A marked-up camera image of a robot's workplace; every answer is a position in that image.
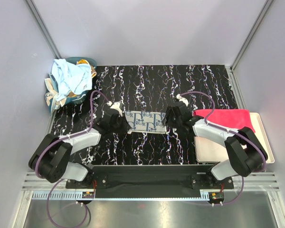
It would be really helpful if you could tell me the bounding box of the red pink towel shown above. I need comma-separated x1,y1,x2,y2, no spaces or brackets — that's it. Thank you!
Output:
207,109,256,133

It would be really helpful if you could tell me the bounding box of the white light blue towel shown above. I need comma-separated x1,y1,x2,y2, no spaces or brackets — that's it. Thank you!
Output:
51,59,92,101

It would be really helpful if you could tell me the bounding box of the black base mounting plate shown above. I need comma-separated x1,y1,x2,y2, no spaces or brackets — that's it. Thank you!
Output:
66,164,234,190

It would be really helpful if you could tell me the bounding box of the teal patterned towel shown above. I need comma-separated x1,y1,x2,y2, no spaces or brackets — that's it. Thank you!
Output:
44,57,97,114

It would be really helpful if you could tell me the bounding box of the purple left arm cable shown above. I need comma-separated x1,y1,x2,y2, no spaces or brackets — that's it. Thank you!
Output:
34,90,111,227

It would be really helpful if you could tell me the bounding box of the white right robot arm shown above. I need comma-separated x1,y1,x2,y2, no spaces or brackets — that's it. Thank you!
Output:
163,101,268,188

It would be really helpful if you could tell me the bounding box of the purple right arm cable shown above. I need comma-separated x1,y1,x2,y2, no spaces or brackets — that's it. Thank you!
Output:
179,91,268,206

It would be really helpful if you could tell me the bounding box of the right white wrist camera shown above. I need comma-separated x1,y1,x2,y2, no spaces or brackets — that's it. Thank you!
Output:
176,94,189,106

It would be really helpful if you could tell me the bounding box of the aluminium rail frame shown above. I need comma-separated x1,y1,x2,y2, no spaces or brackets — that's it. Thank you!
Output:
12,172,285,228

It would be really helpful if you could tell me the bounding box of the white plastic tray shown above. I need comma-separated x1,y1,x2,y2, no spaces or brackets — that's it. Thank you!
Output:
193,112,275,165

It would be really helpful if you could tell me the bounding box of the navy cream patterned towel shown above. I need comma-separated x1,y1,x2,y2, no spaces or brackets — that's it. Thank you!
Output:
124,111,167,134

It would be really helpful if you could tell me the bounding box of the brown yellow patterned towel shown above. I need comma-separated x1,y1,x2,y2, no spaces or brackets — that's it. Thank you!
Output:
76,59,96,78

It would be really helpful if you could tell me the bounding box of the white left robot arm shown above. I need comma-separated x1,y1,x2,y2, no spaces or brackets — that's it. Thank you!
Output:
28,110,131,188

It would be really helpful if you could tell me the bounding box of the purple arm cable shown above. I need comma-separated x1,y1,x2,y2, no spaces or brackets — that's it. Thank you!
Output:
34,90,111,227
179,91,268,206

